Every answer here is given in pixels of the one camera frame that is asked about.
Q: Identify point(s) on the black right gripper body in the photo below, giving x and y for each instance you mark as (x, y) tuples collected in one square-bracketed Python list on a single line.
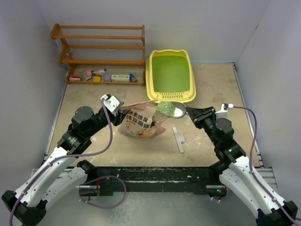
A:
[(207, 121)]

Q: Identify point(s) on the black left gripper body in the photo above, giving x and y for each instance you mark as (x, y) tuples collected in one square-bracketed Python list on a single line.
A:
[(114, 119)]

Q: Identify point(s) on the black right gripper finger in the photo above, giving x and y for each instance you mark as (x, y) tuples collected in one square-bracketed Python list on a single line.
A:
[(193, 114), (204, 110)]

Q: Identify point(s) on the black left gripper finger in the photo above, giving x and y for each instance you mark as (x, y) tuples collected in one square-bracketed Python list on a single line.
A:
[(123, 112), (119, 119)]

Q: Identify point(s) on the grey metal litter scoop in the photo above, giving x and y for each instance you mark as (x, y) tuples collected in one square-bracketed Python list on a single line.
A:
[(180, 110)]

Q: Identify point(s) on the pink cat litter bag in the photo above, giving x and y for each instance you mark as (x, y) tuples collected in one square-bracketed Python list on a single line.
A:
[(143, 120)]

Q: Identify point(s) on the white bag sealing clip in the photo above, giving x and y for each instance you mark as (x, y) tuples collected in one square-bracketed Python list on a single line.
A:
[(180, 139)]

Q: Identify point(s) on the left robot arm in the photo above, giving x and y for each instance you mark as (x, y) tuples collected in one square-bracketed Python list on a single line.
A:
[(31, 201)]

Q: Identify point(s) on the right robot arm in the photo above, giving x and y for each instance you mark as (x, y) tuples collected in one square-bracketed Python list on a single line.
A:
[(236, 171)]

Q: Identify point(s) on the green litter granules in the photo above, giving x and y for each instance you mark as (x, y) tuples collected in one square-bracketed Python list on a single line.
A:
[(166, 108)]

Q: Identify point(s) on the white rectangular box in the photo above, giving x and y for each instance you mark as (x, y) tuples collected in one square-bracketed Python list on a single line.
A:
[(120, 77)]

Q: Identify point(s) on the yellow green litter box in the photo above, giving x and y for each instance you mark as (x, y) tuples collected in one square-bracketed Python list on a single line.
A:
[(169, 76)]

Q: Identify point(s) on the red white small box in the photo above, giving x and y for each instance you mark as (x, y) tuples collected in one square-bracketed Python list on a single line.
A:
[(74, 78)]

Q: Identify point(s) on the blue grey bottle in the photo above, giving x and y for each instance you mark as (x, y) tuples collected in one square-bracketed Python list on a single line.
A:
[(132, 78)]

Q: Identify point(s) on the clear plastic cup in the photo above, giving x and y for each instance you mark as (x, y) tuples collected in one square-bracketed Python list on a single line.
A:
[(106, 76)]

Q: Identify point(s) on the yellow sponge block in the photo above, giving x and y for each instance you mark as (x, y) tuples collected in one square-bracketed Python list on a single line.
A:
[(97, 79)]

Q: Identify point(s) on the pink small package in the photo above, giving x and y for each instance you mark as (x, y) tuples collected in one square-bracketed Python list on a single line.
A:
[(88, 74)]

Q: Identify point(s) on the wooden shelf rack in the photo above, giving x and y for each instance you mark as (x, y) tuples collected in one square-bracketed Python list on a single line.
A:
[(67, 58)]

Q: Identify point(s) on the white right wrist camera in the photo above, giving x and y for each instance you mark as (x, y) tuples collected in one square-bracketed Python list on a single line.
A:
[(224, 111)]

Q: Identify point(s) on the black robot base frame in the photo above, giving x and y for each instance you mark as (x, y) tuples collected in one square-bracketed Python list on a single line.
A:
[(197, 180)]

